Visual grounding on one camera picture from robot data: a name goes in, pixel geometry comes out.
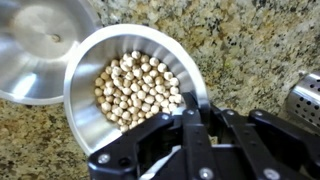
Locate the steel holder with wooden spoons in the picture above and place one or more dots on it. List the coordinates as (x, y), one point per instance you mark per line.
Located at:
(306, 100)

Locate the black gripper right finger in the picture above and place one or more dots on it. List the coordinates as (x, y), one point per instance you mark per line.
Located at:
(246, 146)

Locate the pile of beige chickpeas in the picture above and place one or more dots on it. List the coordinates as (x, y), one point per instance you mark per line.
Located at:
(136, 90)

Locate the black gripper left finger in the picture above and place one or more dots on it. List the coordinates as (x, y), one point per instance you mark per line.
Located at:
(196, 150)

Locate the small stainless steel bowl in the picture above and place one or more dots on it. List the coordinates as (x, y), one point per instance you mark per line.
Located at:
(33, 66)
(81, 113)

